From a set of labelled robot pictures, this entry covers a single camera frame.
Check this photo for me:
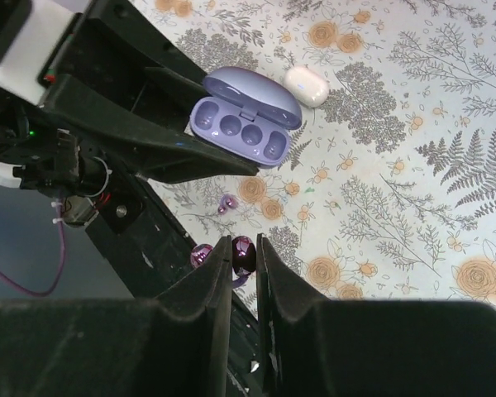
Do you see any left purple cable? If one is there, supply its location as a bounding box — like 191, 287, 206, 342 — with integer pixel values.
0, 222, 69, 298

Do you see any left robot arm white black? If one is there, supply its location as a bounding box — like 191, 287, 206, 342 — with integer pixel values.
0, 1, 258, 230

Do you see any white earbud charging case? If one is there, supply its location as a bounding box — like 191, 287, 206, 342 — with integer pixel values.
283, 65, 330, 108

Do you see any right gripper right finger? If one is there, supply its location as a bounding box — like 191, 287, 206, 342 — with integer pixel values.
256, 236, 496, 396

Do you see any lavender earbud charging case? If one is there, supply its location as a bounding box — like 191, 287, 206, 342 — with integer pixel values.
189, 66, 303, 168

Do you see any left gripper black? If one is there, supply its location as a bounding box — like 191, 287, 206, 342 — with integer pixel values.
7, 0, 260, 232

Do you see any purple ear clip earbud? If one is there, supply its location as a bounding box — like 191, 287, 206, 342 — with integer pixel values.
190, 236, 256, 289

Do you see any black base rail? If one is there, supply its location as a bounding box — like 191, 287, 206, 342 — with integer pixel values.
86, 174, 263, 396

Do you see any floral table mat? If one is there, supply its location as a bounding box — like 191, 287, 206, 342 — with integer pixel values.
136, 1, 496, 309

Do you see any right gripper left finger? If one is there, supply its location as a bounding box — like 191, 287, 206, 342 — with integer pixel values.
0, 237, 232, 396

